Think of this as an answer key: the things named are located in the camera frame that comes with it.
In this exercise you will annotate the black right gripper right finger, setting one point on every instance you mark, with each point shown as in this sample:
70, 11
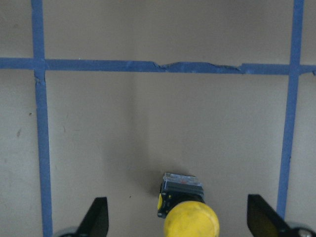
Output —
263, 221

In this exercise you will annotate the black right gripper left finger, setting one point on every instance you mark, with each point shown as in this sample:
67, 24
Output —
96, 220

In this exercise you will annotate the yellow push button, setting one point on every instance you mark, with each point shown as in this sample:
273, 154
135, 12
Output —
181, 204

